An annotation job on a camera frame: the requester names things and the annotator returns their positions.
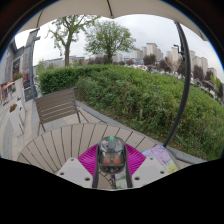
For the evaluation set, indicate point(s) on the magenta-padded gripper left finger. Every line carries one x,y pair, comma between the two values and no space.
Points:
75,171

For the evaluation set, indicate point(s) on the distant apartment buildings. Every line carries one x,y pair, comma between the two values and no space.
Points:
196,63

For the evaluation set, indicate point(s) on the brown slatted chair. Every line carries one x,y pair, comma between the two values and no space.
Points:
55,106

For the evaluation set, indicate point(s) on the thin sparse-leaved tree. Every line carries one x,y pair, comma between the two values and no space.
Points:
67,50

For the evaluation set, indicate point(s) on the green hedge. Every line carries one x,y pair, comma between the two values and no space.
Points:
140,96

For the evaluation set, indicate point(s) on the round leafy green tree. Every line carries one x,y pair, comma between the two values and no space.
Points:
108,36

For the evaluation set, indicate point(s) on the transparent grey computer mouse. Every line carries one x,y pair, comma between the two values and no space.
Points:
111,155

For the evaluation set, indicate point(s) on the curved black umbrella pole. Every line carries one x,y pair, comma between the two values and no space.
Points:
185,83

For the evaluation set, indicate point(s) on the beige umbrella canopy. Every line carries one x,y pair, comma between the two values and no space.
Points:
83,8

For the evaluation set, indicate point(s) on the white planter with flowers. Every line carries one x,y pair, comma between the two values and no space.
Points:
17,85
16,118

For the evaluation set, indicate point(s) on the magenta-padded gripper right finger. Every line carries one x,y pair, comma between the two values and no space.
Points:
148,170

